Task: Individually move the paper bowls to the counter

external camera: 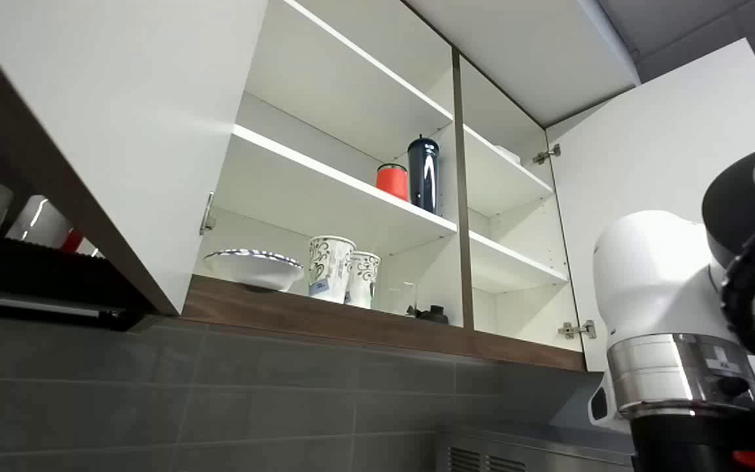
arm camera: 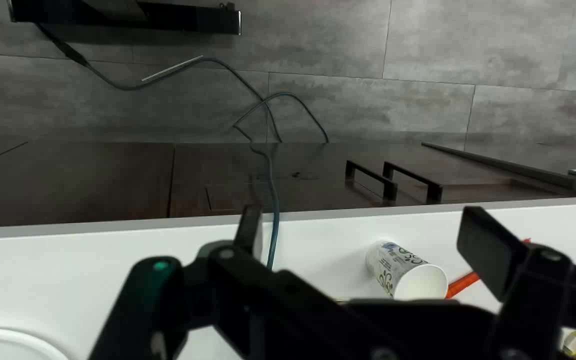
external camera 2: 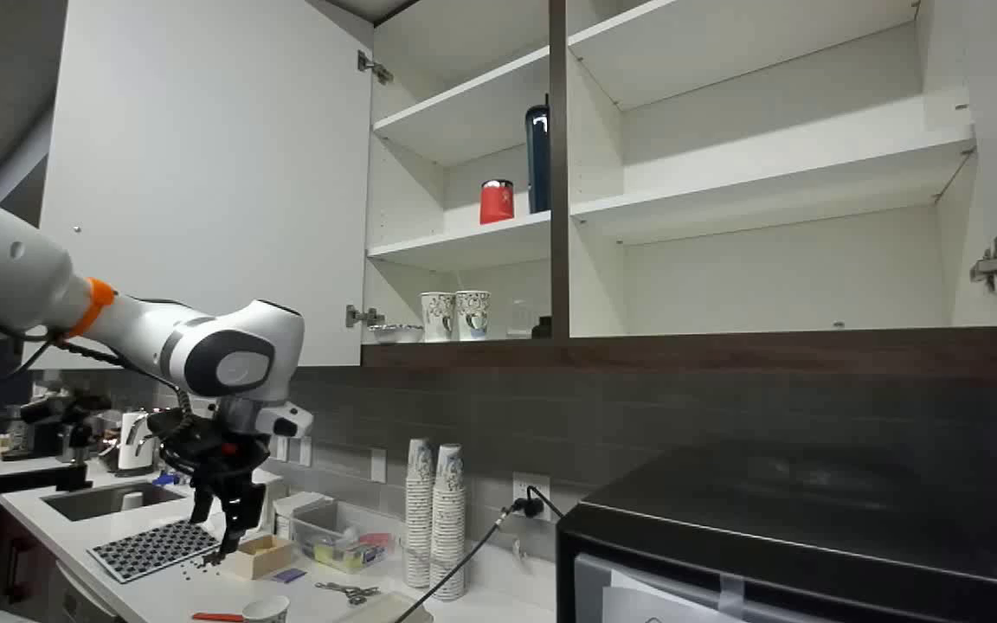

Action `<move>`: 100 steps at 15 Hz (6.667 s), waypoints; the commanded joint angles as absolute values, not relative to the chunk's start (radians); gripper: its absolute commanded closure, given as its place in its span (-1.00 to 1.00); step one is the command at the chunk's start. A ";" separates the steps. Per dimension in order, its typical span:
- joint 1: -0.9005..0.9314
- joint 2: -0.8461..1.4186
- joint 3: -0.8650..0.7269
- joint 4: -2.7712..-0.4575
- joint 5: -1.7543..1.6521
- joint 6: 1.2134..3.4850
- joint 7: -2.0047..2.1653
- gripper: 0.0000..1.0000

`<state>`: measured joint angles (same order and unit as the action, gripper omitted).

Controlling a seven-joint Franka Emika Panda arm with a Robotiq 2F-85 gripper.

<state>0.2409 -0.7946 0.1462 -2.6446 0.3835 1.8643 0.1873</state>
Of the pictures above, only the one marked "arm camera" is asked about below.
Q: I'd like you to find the black appliance top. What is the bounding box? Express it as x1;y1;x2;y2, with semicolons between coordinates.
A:
5;0;241;33

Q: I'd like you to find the black handle left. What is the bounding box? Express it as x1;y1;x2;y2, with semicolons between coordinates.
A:
344;157;399;203

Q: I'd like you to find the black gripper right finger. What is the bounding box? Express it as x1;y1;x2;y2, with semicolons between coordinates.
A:
455;205;534;302

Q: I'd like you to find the black handle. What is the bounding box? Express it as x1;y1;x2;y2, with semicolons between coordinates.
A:
381;162;444;203
344;157;399;203

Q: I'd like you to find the black handle right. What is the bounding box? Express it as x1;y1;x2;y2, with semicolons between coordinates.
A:
381;162;444;203

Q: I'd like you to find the teal cable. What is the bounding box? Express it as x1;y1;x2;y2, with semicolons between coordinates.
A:
35;22;331;272

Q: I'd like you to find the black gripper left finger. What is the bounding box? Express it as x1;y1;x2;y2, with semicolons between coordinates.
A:
234;205;262;257

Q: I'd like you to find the orange pen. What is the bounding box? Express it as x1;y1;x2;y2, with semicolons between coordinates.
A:
444;236;534;302

